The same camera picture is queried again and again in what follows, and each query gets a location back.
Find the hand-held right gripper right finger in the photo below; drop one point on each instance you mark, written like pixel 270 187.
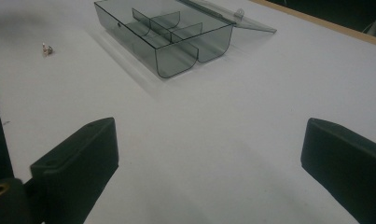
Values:
pixel 347 165

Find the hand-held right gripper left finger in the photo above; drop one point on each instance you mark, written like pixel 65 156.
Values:
pixel 76 165

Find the small white screw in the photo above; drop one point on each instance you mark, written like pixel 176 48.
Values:
pixel 47 49

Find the clear grey compartment box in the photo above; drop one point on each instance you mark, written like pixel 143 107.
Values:
pixel 173 34

